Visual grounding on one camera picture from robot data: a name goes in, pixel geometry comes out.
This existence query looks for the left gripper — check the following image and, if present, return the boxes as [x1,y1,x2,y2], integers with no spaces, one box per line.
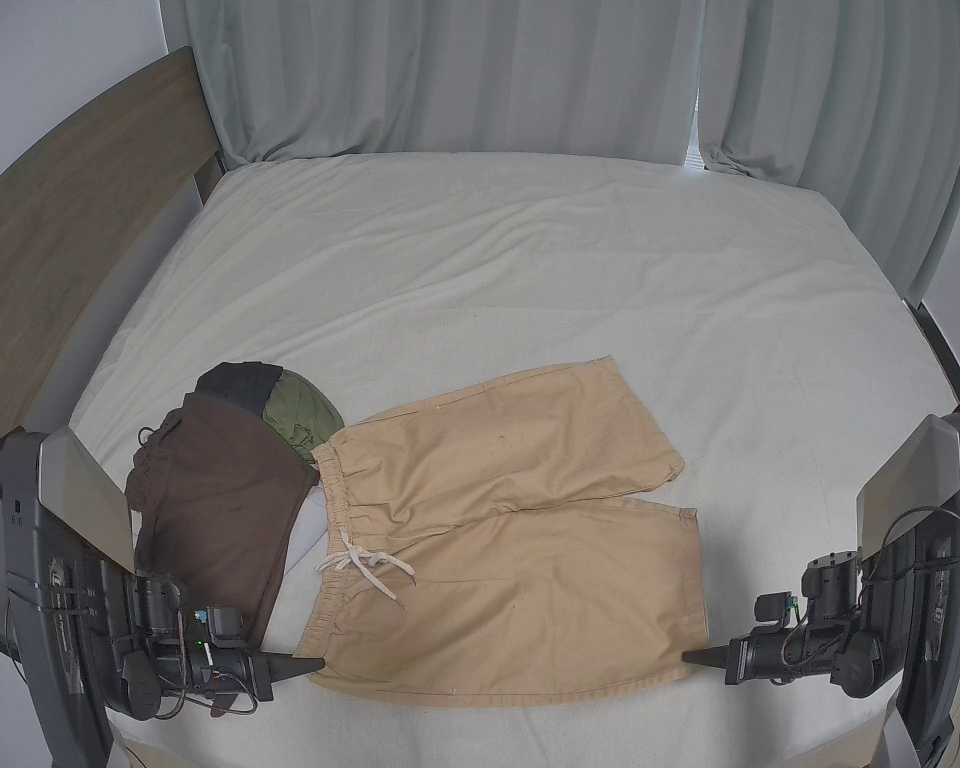
[183,643,277,705]

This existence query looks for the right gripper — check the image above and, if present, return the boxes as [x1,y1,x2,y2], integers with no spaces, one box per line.
[722,633,804,685]

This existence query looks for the beige shorts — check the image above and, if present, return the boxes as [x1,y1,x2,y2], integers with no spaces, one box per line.
[298,358,712,710]

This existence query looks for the bed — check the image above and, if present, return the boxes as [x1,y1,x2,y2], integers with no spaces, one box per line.
[0,45,960,768]

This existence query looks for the brown shorts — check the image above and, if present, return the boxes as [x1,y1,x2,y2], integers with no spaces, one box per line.
[123,393,322,650]

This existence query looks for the white garment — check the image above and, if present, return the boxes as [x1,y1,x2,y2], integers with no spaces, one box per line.
[288,486,331,571]

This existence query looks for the green garment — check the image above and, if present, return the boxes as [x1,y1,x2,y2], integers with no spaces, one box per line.
[262,371,346,466]

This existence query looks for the dark grey garment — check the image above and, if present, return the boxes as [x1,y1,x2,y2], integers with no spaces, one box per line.
[195,361,285,417]

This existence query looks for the grey-green curtain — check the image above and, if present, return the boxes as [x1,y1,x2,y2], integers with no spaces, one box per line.
[161,0,706,172]
[697,0,960,305]

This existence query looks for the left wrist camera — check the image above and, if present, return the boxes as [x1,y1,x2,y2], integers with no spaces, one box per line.
[196,604,247,651]

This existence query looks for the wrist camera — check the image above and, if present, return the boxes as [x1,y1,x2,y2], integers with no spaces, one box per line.
[196,604,247,651]
[753,592,796,627]

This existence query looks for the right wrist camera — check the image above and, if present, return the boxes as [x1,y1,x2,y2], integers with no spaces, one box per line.
[753,592,796,627]

